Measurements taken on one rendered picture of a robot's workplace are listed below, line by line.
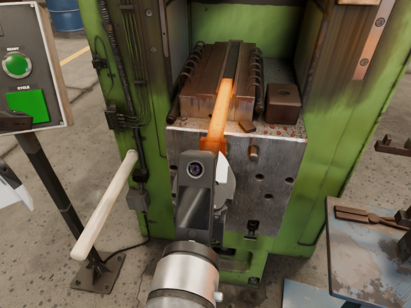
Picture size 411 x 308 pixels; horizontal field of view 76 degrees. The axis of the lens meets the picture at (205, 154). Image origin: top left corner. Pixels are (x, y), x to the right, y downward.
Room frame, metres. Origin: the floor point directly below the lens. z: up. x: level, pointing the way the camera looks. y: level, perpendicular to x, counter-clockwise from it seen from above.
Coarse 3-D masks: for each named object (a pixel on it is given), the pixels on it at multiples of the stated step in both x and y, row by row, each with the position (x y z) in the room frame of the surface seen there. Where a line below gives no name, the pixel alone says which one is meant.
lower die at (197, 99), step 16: (208, 48) 1.00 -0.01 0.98; (224, 48) 0.97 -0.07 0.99; (240, 48) 0.94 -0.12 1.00; (208, 64) 0.83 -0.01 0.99; (224, 64) 0.80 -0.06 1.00; (240, 64) 0.82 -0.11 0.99; (192, 80) 0.73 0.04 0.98; (208, 80) 0.71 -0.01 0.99; (240, 80) 0.71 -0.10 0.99; (192, 96) 0.64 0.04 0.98; (208, 96) 0.63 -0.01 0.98; (240, 96) 0.62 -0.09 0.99; (192, 112) 0.63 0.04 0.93; (208, 112) 0.63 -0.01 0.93; (240, 112) 0.61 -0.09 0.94
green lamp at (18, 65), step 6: (6, 60) 0.58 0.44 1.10; (12, 60) 0.58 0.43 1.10; (18, 60) 0.58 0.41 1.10; (24, 60) 0.58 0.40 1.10; (6, 66) 0.57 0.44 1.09; (12, 66) 0.57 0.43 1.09; (18, 66) 0.57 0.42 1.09; (24, 66) 0.58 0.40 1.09; (12, 72) 0.57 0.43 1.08; (18, 72) 0.57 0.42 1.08; (24, 72) 0.57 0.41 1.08
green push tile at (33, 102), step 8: (8, 96) 0.53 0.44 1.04; (16, 96) 0.54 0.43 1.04; (24, 96) 0.54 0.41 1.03; (32, 96) 0.54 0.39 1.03; (40, 96) 0.55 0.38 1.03; (16, 104) 0.53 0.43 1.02; (24, 104) 0.53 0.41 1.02; (32, 104) 0.53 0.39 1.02; (40, 104) 0.54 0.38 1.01; (32, 112) 0.52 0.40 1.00; (40, 112) 0.53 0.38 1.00; (48, 112) 0.53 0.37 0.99; (40, 120) 0.52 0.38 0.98; (48, 120) 0.52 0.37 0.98
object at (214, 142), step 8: (224, 80) 0.67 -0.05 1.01; (224, 88) 0.61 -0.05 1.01; (224, 96) 0.57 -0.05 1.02; (216, 104) 0.52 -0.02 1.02; (224, 104) 0.52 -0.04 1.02; (216, 112) 0.48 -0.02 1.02; (224, 112) 0.48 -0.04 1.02; (216, 120) 0.45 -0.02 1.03; (224, 120) 0.45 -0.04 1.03; (216, 128) 0.42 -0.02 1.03; (224, 128) 0.45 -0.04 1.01; (208, 136) 0.39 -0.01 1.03; (216, 136) 0.39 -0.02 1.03; (200, 144) 0.37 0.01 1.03; (208, 144) 0.36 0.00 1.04; (216, 144) 0.36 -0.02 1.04; (224, 144) 0.36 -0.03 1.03; (216, 152) 0.34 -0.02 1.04; (224, 152) 0.36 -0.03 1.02
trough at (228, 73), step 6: (234, 42) 1.02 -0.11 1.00; (234, 48) 0.98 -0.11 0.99; (228, 54) 0.89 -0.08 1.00; (234, 54) 0.92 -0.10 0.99; (228, 60) 0.87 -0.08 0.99; (234, 60) 0.87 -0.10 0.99; (228, 66) 0.82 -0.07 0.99; (234, 66) 0.82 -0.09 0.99; (228, 72) 0.78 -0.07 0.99; (234, 72) 0.78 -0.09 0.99; (228, 78) 0.73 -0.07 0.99; (234, 78) 0.71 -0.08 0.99
